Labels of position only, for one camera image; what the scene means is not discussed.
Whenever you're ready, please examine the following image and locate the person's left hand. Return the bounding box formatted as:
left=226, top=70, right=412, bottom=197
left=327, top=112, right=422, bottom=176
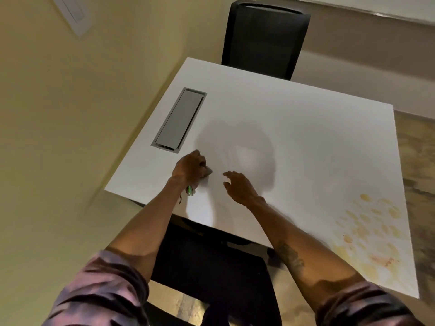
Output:
left=170, top=149, right=208, bottom=188

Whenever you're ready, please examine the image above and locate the person's right hand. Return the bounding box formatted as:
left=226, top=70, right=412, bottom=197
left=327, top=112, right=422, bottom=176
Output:
left=222, top=171, right=266, bottom=207

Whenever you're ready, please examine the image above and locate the person's left forearm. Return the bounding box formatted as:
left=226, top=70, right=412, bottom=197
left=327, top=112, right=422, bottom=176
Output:
left=105, top=179, right=191, bottom=283

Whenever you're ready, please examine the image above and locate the person's right forearm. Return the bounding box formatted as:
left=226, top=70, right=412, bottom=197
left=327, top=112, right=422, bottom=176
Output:
left=248, top=197, right=371, bottom=313

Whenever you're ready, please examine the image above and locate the green thread wristband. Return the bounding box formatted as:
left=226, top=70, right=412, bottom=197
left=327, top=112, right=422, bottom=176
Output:
left=178, top=185, right=195, bottom=205

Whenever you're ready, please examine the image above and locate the black seat chair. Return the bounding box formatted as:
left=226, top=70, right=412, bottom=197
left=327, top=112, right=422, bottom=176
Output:
left=150, top=214, right=283, bottom=326

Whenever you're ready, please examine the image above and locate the black mesh office chair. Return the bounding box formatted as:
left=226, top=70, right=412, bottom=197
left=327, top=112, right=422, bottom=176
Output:
left=221, top=0, right=311, bottom=81

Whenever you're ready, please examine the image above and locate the person's left purple sleeve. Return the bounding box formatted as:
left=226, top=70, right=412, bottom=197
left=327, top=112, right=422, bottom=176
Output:
left=41, top=249, right=151, bottom=326

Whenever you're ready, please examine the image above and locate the person's purple sleeve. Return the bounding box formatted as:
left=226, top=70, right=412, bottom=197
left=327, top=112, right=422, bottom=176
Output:
left=41, top=249, right=151, bottom=326
left=315, top=281, right=427, bottom=326

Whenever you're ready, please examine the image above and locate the person's right purple sleeve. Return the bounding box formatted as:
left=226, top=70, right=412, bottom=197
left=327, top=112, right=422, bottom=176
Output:
left=315, top=281, right=427, bottom=326

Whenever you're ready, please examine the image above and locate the grey table cable hatch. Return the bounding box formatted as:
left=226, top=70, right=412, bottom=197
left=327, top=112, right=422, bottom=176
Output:
left=151, top=87, right=207, bottom=154

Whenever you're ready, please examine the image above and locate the white wall plate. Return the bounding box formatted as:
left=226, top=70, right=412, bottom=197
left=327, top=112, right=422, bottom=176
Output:
left=50, top=0, right=94, bottom=38

